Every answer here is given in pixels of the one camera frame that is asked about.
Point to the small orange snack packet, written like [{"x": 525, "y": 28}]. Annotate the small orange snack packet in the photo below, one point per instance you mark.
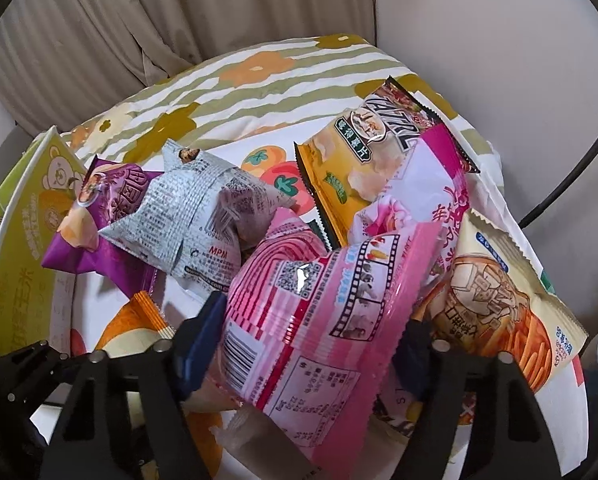
[{"x": 149, "y": 312}]

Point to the silver snack bag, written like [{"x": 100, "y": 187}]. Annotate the silver snack bag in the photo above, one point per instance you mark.
[{"x": 189, "y": 210}]

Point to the pink striped snack bag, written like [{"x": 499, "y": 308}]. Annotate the pink striped snack bag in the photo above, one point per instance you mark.
[{"x": 304, "y": 320}]

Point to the white pink flower snack bag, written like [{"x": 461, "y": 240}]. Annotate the white pink flower snack bag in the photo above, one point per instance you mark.
[{"x": 429, "y": 185}]

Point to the beige orange snack stick bag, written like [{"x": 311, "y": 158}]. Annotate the beige orange snack stick bag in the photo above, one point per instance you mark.
[{"x": 499, "y": 300}]

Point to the purple snack bag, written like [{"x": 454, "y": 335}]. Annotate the purple snack bag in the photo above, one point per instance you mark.
[{"x": 69, "y": 255}]

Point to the yellow chip bag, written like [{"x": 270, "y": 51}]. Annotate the yellow chip bag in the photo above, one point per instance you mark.
[{"x": 339, "y": 160}]

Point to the beige curtain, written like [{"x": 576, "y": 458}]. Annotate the beige curtain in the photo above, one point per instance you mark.
[{"x": 129, "y": 10}]

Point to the green striped flower blanket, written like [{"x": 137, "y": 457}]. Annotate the green striped flower blanket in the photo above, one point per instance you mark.
[{"x": 279, "y": 90}]

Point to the green white cardboard box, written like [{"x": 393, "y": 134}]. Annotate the green white cardboard box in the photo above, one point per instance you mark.
[{"x": 24, "y": 220}]

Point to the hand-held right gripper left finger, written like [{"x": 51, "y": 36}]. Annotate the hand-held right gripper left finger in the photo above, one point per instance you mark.
[{"x": 199, "y": 345}]

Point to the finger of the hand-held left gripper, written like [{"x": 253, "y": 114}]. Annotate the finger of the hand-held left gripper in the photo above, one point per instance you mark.
[{"x": 34, "y": 365}]

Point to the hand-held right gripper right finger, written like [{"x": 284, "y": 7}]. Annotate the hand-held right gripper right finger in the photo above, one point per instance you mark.
[{"x": 410, "y": 360}]

